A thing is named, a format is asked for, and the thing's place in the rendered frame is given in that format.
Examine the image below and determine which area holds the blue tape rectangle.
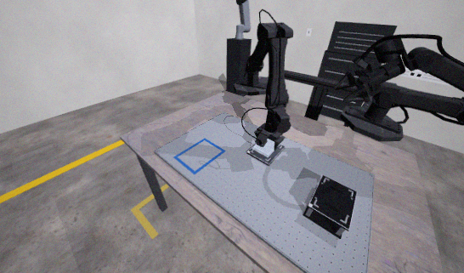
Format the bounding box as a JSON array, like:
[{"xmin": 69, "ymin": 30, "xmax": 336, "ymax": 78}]
[{"xmin": 174, "ymin": 139, "xmax": 226, "ymax": 174}]

